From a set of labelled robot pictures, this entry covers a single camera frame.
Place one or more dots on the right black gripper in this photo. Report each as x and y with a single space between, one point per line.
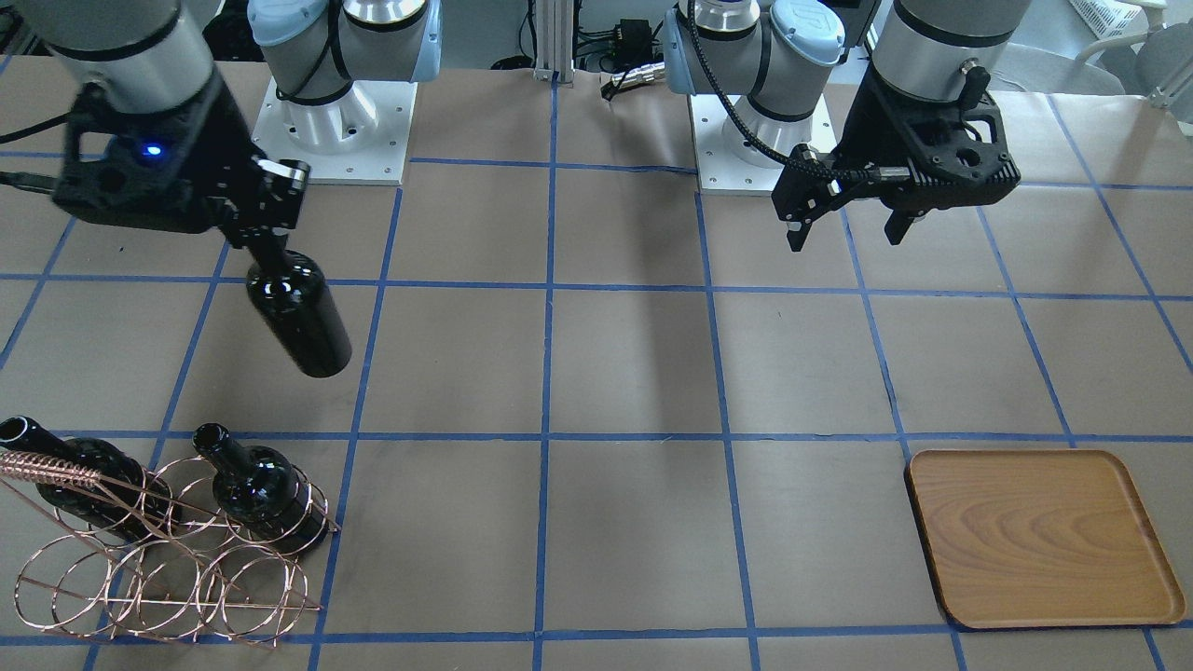
216 140

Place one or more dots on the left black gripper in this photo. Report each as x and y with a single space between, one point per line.
873 126

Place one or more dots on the dark wine bottle carried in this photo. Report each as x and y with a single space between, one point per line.
289 291

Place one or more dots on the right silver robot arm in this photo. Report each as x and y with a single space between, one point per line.
150 56

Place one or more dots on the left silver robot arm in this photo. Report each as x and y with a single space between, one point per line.
779 57

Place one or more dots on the dark wine bottle near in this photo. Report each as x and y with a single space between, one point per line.
258 488

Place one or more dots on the dark wine bottle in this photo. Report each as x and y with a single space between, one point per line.
128 502
258 488

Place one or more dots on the dark wine bottle far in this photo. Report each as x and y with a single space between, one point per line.
128 502

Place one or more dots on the wooden tray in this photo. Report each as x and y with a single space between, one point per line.
1019 539

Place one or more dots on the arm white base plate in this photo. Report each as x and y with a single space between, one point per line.
360 139
727 165

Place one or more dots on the aluminium frame post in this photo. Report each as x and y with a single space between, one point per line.
555 28

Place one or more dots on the copper wire bottle basket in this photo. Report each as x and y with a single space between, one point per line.
200 580

